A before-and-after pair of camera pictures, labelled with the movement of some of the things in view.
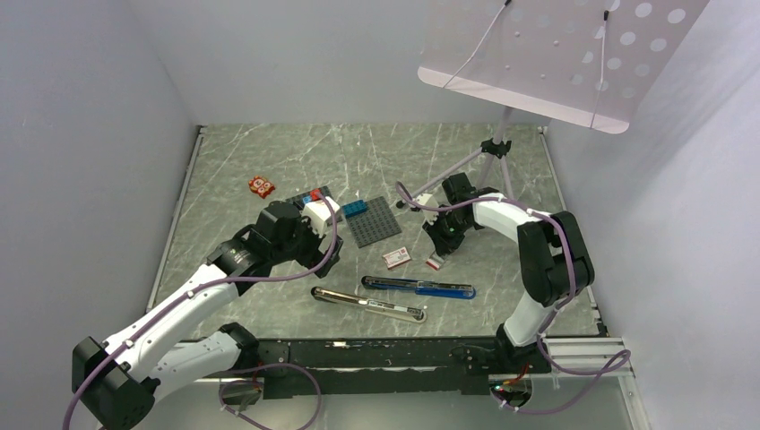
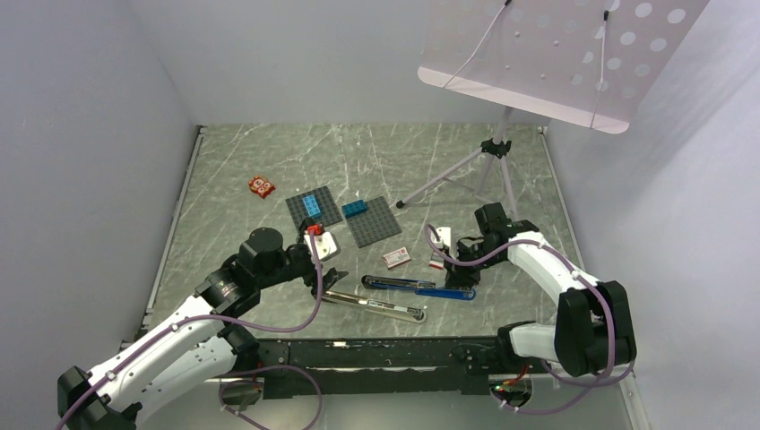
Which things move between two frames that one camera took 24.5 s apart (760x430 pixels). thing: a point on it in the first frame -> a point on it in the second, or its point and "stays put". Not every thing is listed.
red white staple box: [396, 258] stays put
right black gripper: [442, 244] -> [461, 276]
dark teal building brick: [354, 209] stays put
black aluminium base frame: [296, 368] stays put
